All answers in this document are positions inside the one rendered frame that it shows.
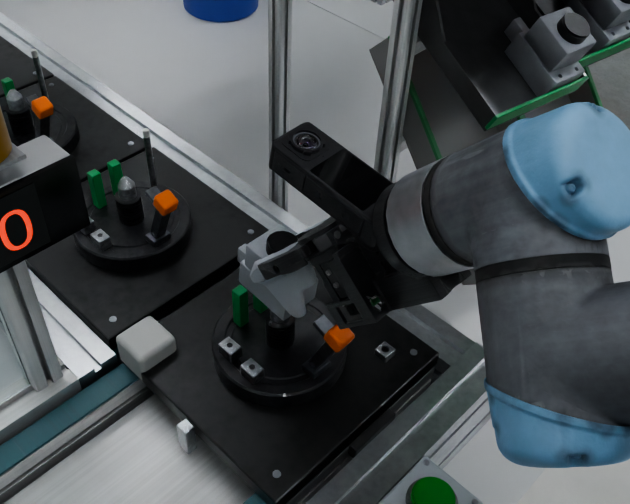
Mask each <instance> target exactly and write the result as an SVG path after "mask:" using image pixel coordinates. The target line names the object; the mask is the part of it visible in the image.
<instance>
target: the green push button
mask: <svg viewBox="0 0 630 504"><path fill-rule="evenodd" d="M455 502H456V498H455V494H454V491H453V489H452V488H451V486H450V485H449V484H448V483H447V482H445V481H444V480H442V479H440V478H437V477H424V478H421V479H420V480H418V481H417V482H416V483H415V484H414V486H413V488H412V491H411V495H410V503H411V504H455Z"/></svg>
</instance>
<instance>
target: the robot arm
mask: <svg viewBox="0 0 630 504"><path fill-rule="evenodd" d="M269 168H270V169H271V170H272V171H274V172H275V173H276V174H278V175H279V176H280V177H281V178H283V179H284V180H285V181H287V182H288V183H289V184H290V185H292V186H293V187H294V188H295V189H297V190H298V191H299V192H301V193H302V194H303V195H304V196H306V197H307V198H308V199H310V200H311V201H312V202H313V203H315V204H316V205H317V206H318V207H320V208H321V209H322V210H324V211H325V212H326V213H327V214H329V215H330V217H329V218H327V219H324V220H323V221H321V222H319V223H317V224H315V225H313V226H311V227H309V228H307V229H306V230H304V231H302V232H300V233H298V234H296V235H295V236H296V237H297V238H298V240H297V241H298V242H296V243H293V244H291V245H289V246H288V247H286V248H284V249H282V250H280V251H278V252H276V253H272V254H270V255H269V256H267V257H265V258H262V259H259V260H257V261H256V262H254V264H253V267H252V270H251V272H250V275H249V276H250V278H251V280H252V281H253V283H259V284H263V285H265V286H266V287H267V288H268V289H269V291H270V292H271V293H272V294H273V295H274V297H275V298H276V299H277V300H278V301H279V302H280V304H281V305H282V306H283V307H284V308H285V310H286V311H287V312H288V313H289V314H290V315H292V316H293V317H296V318H301V317H303V316H305V315H306V305H305V299H304V290H305V289H307V288H309V287H311V286H313V285H314V284H315V282H316V273H315V270H314V268H313V267H312V266H314V267H315V268H316V270H317V272H318V273H319V275H320V277H321V278H322V280H323V282H324V283H323V285H324V287H325V288H326V290H327V292H328V293H329V295H330V297H331V298H332V300H333V302H334V303H331V304H328V305H327V306H326V307H327V309H328V310H329V312H330V314H331V315H332V317H333V319H334V320H335V322H336V324H337V325H338V327H339V329H345V328H351V327H356V326H361V325H366V324H371V323H377V322H378V321H379V320H380V319H382V318H383V317H384V316H385V315H387V314H388V313H389V312H390V311H392V310H396V309H401V308H406V307H411V306H415V305H420V304H425V303H430V302H435V301H439V300H442V299H443V298H445V297H446V296H447V295H448V294H449V293H450V292H451V291H452V289H453V288H454V287H455V286H457V285H458V284H460V283H462V282H463V281H464V280H466V279H467V278H468V277H469V276H470V275H471V272H470V270H469V269H473V268H474V273H475V279H476V290H477V299H478V308H479V316H480V325H481V334H482V342H483V351H484V360H485V369H486V378H484V387H485V389H486V391H487V396H488V402H489V408H490V414H491V420H492V426H493V428H494V430H495V436H496V442H497V446H498V448H499V450H500V452H501V453H502V455H503V456H504V457H505V458H506V459H508V460H509V461H511V462H513V463H515V464H518V465H521V466H527V467H536V468H570V467H595V466H604V465H611V464H617V463H621V462H624V461H627V460H629V459H630V281H625V282H618V283H614V281H613V275H612V268H611V261H610V256H609V249H608V243H607V238H610V237H612V236H614V235H615V234H616V233H617V232H618V231H621V230H623V229H626V228H627V227H629V226H630V130H629V129H628V128H627V126H626V125H625V124H624V123H623V122H622V121H621V120H620V119H619V118H618V117H617V116H616V115H614V114H613V113H612V112H610V111H609V110H607V109H605V108H603V107H601V106H598V105H595V104H594V103H590V102H577V103H571V104H567V105H564V106H562V107H559V108H557V109H554V110H551V111H549V112H546V113H544V114H541V115H539V116H536V117H534V118H524V119H520V120H517V121H515V122H513V123H512V124H510V125H509V126H508V127H507V129H505V130H503V131H501V132H499V133H496V134H494V135H492V136H490V137H488V138H486V139H483V140H481V141H479V142H477V143H475V144H473V145H470V146H468V147H466V148H464V149H462V150H460V151H457V152H455V153H453V154H451V155H449V156H446V157H444V158H441V159H439V160H437V161H435V162H433V163H431V164H428V165H426V166H424V167H422V168H420V169H417V170H415V171H413V172H411V173H409V174H407V175H405V176H403V177H402V178H401V179H400V180H399V181H397V182H395V183H392V182H391V181H389V180H388V179H387V178H385V177H384V176H383V175H381V174H380V173H379V172H377V171H376V170H374V169H373V168H372V167H370V166H369V165H368V164H366V163H365V162H364V161H362V160H361V159H359V158H358V157H357V156H355V155H354V154H353V153H351V152H350V151H349V150H347V149H346V148H344V147H343V146H342V145H340V144H339V143H338V142H336V141H335V140H334V139H332V138H331V137H329V136H328V135H327V134H325V133H324V132H323V131H321V130H320V129H319V128H317V127H316V126H314V125H313V124H312V123H310V122H305V123H302V124H300V125H299V126H297V127H295V128H293V129H292V130H290V131H288V132H287V133H285V134H283V135H282V136H280V137H278V138H277V139H275V140H273V141H272V147H271V153H270V159H269ZM308 261H310V263H311V264H310V263H309V262H308ZM380 301H381V304H379V302H380ZM376 304H378V305H379V306H380V307H381V310H380V311H376V310H374V308H373V306H375V305H376ZM339 306H345V307H346V309H347V310H348V312H349V314H350V315H351V316H353V315H357V314H359V313H360V315H361V317H362V318H363V319H362V320H357V321H352V322H347V320H346V319H345V317H344V315H343V314H342V312H341V310H340V308H339Z"/></svg>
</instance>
